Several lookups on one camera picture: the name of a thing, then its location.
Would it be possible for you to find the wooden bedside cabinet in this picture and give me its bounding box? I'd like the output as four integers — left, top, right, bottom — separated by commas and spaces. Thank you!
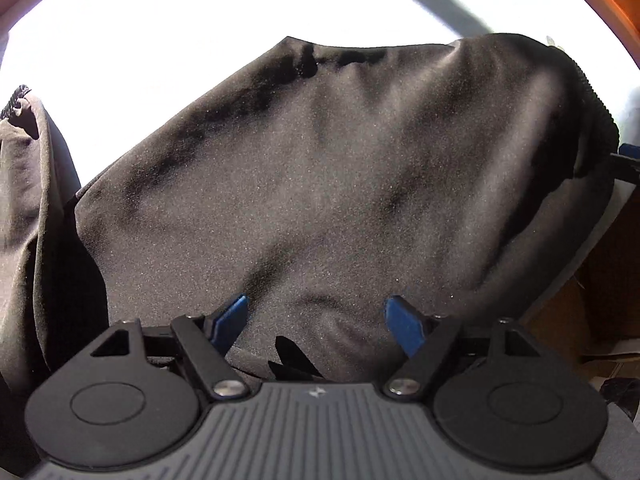
525, 230, 640, 361

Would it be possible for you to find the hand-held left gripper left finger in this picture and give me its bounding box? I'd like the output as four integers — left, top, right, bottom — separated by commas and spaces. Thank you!
90, 294, 251, 401

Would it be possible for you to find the wooden headboard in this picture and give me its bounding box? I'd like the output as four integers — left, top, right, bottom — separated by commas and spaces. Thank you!
550, 0, 640, 71

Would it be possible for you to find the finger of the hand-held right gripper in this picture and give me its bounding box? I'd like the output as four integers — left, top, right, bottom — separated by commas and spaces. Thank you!
611, 142, 640, 186

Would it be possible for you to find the black printed sweatshirt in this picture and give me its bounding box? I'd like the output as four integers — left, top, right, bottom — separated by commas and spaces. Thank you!
0, 34, 621, 478

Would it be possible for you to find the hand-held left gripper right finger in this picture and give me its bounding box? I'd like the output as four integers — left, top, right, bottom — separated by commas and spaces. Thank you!
382, 295, 543, 401

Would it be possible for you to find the blue floral bed sheet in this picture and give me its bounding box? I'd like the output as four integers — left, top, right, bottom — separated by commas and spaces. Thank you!
0, 0, 640, 321

